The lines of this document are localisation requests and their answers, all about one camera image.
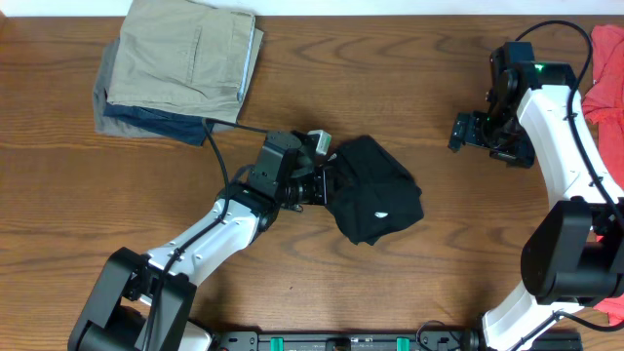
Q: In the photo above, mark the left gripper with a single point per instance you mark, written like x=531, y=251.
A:
x=321, y=183

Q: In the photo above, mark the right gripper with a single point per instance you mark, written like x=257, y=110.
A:
x=520, y=155

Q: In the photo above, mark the black polo shirt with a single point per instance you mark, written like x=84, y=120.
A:
x=371, y=193

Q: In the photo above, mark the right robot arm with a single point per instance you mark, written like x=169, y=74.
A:
x=574, y=259

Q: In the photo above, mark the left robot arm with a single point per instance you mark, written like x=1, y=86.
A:
x=143, y=301

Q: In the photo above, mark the red shirt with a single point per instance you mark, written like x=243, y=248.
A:
x=603, y=103

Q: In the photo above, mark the navy folded garment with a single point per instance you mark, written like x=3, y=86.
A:
x=189, y=129

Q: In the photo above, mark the beige folded trousers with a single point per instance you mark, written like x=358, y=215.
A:
x=222, y=73

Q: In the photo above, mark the grey folded garment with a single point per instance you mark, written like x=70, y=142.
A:
x=105, y=97

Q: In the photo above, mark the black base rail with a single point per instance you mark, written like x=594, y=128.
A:
x=424, y=340

